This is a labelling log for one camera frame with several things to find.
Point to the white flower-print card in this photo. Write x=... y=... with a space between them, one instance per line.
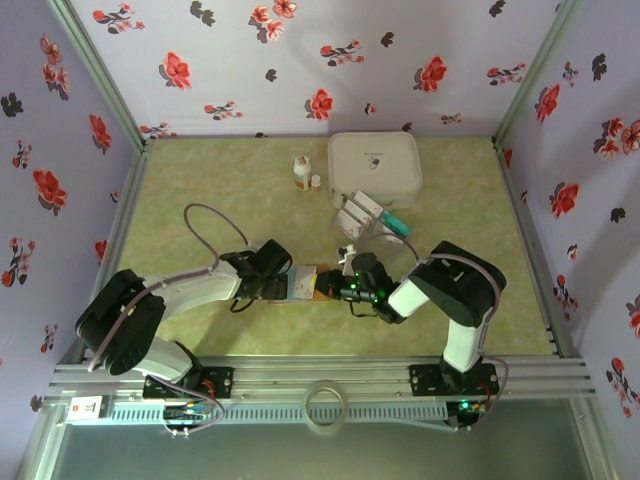
x=356 y=212
x=305 y=282
x=365 y=201
x=348 y=225

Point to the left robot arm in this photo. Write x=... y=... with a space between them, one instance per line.
x=195 y=290

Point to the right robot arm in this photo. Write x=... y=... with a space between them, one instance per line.
x=460 y=285

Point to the teal plastic card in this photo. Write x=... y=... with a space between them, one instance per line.
x=396 y=223

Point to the stack of small packets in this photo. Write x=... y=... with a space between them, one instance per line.
x=387 y=252

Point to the small white bottle pink label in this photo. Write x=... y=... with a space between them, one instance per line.
x=315 y=183

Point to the white bottle orange label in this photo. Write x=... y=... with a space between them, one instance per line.
x=301 y=172

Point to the white fabric zip case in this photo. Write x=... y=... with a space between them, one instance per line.
x=375 y=165

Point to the white power adapter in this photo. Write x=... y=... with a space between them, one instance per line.
x=87 y=410

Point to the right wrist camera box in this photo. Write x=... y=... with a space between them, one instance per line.
x=346 y=252

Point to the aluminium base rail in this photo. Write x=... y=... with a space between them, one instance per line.
x=325 y=367

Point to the aluminium side rail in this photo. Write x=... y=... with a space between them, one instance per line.
x=520 y=200
x=127 y=200

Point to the aluminium corner post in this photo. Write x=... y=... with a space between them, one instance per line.
x=536 y=75
x=101 y=75

